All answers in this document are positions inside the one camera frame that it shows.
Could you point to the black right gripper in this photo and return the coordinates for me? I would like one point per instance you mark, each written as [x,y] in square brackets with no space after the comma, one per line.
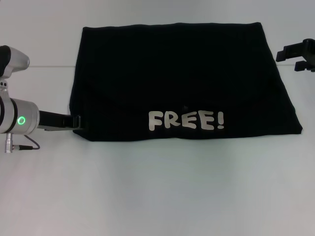
[310,54]

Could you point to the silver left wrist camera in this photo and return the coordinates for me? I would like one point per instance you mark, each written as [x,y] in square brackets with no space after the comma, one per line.
[14,60]

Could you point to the black t-shirt with FREE print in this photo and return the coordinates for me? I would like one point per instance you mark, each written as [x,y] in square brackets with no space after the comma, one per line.
[172,73]

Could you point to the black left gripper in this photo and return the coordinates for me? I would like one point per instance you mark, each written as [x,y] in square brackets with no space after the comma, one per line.
[54,119]

